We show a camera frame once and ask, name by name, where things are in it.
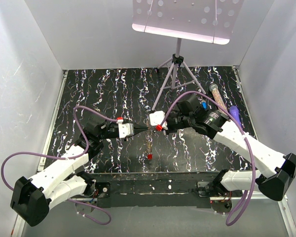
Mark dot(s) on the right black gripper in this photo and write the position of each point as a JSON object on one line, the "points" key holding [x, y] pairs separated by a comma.
{"points": [[169, 130]]}

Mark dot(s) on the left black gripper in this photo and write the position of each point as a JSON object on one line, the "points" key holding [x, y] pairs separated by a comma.
{"points": [[138, 129]]}

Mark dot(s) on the large toothed keyring disc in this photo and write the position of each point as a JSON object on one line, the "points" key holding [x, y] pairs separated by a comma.
{"points": [[149, 139]]}

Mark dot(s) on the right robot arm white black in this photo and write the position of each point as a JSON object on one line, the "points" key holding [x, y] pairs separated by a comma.
{"points": [[272, 172]]}

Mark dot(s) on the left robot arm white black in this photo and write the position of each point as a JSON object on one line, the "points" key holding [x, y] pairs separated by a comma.
{"points": [[33, 197]]}

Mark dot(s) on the glitter toy microphone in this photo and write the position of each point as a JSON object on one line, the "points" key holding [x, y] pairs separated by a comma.
{"points": [[213, 88]]}

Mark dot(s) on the lilac music stand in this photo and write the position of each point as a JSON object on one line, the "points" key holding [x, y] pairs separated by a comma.
{"points": [[209, 21]]}

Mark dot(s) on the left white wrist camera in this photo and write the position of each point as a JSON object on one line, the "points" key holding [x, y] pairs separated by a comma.
{"points": [[125, 127]]}

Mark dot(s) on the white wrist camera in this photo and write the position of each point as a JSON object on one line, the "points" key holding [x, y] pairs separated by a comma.
{"points": [[156, 119], [125, 127]]}

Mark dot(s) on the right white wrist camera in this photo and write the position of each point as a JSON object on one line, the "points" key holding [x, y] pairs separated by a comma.
{"points": [[156, 119]]}

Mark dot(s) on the black front rail base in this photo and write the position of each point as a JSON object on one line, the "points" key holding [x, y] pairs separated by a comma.
{"points": [[159, 189]]}

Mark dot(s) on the aluminium frame rail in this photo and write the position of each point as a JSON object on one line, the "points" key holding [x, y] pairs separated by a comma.
{"points": [[262, 218]]}

